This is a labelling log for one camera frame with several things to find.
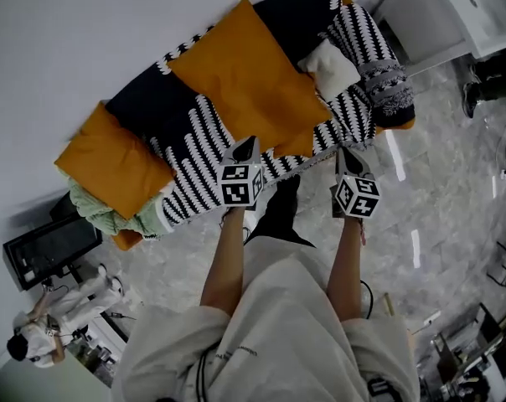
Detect small orange cushion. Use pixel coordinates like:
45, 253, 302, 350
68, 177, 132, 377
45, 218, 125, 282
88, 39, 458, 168
272, 126, 317, 159

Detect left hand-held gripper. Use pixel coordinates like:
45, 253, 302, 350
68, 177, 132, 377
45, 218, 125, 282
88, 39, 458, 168
217, 136, 266, 208

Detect white sink cabinet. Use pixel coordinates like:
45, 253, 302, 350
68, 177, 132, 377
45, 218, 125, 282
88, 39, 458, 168
372, 0, 506, 75

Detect light green knitted blanket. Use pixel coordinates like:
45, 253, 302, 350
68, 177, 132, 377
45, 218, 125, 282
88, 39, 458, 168
67, 176, 164, 240

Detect person's left forearm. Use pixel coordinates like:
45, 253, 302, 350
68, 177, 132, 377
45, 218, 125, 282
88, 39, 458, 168
199, 206, 248, 322

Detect white fluffy pillow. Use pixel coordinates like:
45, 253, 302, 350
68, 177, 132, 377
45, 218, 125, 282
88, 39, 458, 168
297, 39, 362, 100

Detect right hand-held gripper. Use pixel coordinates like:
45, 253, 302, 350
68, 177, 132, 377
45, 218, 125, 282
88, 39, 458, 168
328, 146, 383, 219

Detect person's beige sweatshirt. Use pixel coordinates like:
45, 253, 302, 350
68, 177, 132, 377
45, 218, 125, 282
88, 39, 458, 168
112, 236, 421, 402

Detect grey patterned throw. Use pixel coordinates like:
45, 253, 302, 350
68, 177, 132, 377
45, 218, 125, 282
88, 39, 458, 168
357, 59, 417, 128

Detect person's black trousers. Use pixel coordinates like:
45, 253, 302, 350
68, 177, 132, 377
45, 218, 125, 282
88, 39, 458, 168
243, 173, 318, 250

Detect person's right forearm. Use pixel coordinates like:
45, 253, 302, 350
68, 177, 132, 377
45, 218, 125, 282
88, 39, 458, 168
325, 214, 365, 323

